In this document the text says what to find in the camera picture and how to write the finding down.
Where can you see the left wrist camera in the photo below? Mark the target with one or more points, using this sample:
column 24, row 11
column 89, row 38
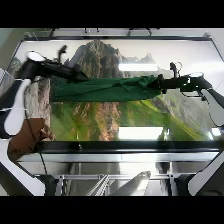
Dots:
column 62, row 51

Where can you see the brown garment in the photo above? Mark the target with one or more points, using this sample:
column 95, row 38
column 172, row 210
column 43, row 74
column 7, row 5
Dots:
column 28, row 136

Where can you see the dark green shirt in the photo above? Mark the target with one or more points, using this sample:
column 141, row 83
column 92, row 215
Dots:
column 103, row 89

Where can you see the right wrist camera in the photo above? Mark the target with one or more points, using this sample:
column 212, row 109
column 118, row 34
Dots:
column 174, row 68

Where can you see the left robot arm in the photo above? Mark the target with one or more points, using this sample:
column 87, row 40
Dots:
column 15, row 113

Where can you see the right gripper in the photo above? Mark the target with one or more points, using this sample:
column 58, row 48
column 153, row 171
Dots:
column 173, row 83

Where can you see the silver frame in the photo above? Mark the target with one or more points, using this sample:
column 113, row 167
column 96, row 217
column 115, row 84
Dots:
column 133, row 157

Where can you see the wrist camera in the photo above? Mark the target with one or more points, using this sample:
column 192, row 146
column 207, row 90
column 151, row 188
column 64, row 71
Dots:
column 62, row 51
column 174, row 68

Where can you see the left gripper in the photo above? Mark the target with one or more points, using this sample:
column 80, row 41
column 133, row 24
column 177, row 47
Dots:
column 75, row 73

